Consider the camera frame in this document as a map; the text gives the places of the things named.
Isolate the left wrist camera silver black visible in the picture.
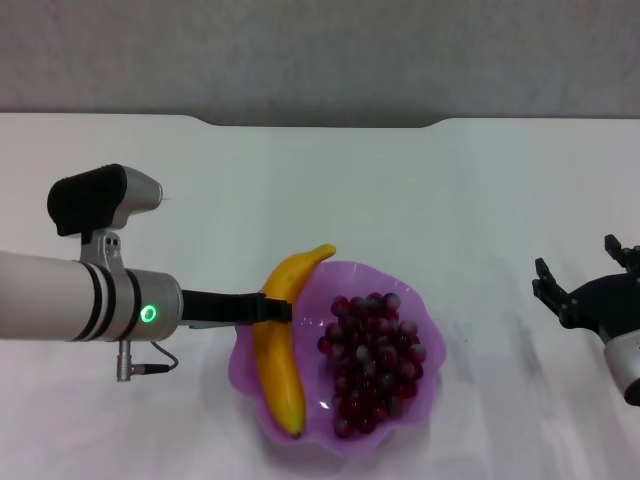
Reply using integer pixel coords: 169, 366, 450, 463
46, 163, 164, 274

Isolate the purple wavy plastic bowl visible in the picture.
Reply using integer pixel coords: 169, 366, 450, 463
228, 259, 448, 457

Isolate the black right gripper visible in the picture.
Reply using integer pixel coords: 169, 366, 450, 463
530, 233, 640, 346

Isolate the yellow banana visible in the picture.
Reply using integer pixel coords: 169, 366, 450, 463
252, 243, 337, 439

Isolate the dark red grape bunch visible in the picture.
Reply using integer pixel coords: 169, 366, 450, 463
317, 292, 429, 440

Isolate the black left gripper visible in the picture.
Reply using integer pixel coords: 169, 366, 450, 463
179, 288, 294, 330

